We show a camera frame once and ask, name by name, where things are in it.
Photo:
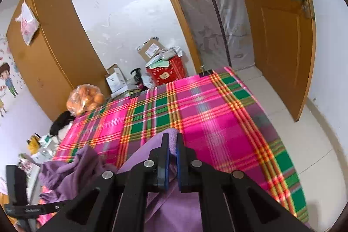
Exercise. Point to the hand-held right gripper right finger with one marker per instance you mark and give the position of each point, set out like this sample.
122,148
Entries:
179,166

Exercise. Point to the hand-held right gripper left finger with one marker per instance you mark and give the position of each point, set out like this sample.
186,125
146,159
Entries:
164,166

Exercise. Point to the purple fleece garment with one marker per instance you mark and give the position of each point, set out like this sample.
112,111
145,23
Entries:
68,180

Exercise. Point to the yellow packet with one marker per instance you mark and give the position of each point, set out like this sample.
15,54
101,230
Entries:
34,143

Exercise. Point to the green white box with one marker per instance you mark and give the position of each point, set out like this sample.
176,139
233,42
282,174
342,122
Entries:
47,141

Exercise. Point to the pink green plaid blanket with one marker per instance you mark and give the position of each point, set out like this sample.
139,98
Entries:
217,117

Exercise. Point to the red gift box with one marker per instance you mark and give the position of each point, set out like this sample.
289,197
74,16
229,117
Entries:
165,74

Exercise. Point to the white cardboard box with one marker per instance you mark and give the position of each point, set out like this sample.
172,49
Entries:
115,82

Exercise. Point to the bag of oranges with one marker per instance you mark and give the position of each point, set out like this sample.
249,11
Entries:
87,100

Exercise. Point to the pile of plastic mailer bags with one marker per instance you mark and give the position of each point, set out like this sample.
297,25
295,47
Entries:
163,58

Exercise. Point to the brown labelled cardboard box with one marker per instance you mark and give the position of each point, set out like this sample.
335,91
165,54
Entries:
151,48

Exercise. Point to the wooden wardrobe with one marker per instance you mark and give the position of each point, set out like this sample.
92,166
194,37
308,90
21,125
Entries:
49,58

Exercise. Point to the clear plastic door curtain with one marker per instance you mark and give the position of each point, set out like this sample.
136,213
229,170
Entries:
217,17

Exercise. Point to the white pink plastic bag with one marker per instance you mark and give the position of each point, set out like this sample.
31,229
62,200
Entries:
27,25

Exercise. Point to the wooden door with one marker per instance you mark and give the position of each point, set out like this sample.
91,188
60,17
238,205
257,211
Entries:
272,31

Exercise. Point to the cartoon wall sticker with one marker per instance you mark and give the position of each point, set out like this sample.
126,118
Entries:
6,77

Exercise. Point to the wooden door frame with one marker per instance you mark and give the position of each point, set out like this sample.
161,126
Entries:
174,3

